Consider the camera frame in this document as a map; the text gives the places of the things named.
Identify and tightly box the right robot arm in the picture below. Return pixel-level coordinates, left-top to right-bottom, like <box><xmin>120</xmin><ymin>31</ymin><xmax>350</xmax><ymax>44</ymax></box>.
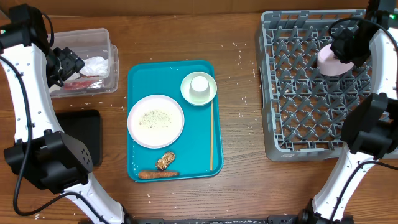
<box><xmin>287</xmin><ymin>0</ymin><xmax>397</xmax><ymax>223</ymax></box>

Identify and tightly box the pale green bowl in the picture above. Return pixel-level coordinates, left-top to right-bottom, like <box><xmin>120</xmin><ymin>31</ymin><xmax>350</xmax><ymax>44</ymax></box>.
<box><xmin>180</xmin><ymin>72</ymin><xmax>217</xmax><ymax>106</ymax></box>

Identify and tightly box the grey dishwasher rack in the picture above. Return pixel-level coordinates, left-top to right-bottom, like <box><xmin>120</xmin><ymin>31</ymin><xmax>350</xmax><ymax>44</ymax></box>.
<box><xmin>256</xmin><ymin>9</ymin><xmax>372</xmax><ymax>161</ymax></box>

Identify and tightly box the black rectangular tray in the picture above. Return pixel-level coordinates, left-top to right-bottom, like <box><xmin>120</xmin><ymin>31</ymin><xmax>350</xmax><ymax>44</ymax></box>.
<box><xmin>11</xmin><ymin>108</ymin><xmax>104</xmax><ymax>175</ymax></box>

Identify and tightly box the white paper cup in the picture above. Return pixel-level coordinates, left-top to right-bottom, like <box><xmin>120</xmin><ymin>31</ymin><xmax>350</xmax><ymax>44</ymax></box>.
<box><xmin>190</xmin><ymin>75</ymin><xmax>210</xmax><ymax>97</ymax></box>

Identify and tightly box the gold foil wrapper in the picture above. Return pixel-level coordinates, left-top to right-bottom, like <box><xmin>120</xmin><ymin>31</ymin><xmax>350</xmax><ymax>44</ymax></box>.
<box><xmin>155</xmin><ymin>151</ymin><xmax>176</xmax><ymax>170</ymax></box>

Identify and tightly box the clear plastic waste bin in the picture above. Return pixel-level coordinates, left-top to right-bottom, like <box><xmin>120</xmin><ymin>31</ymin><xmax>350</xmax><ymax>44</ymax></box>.
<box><xmin>49</xmin><ymin>28</ymin><xmax>119</xmax><ymax>98</ymax></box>

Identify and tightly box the wooden chopstick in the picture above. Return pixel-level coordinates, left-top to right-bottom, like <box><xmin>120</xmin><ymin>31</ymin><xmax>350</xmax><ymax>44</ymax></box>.
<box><xmin>210</xmin><ymin>100</ymin><xmax>214</xmax><ymax>171</ymax></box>

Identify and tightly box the red snack wrapper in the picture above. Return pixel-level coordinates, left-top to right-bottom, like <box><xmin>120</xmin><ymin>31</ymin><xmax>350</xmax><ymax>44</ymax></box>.
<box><xmin>63</xmin><ymin>80</ymin><xmax>104</xmax><ymax>90</ymax></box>

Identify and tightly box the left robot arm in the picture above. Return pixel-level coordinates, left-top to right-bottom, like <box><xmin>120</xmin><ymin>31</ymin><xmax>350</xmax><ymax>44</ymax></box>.
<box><xmin>1</xmin><ymin>4</ymin><xmax>133</xmax><ymax>223</ymax></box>

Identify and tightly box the teal plastic serving tray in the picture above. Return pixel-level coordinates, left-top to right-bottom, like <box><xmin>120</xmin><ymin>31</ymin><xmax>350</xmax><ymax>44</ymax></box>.
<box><xmin>126</xmin><ymin>60</ymin><xmax>223</xmax><ymax>182</ymax></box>

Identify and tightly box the large pink plate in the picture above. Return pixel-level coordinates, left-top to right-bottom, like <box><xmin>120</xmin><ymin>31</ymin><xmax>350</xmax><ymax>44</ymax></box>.
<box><xmin>127</xmin><ymin>95</ymin><xmax>185</xmax><ymax>149</ymax></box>

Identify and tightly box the orange carrot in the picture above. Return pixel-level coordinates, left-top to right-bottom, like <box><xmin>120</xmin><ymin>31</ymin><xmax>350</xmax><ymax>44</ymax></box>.
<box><xmin>139</xmin><ymin>170</ymin><xmax>180</xmax><ymax>180</ymax></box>

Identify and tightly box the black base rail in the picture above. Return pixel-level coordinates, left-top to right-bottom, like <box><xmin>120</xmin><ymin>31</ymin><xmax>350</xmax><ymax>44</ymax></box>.
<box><xmin>133</xmin><ymin>215</ymin><xmax>297</xmax><ymax>224</ymax></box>

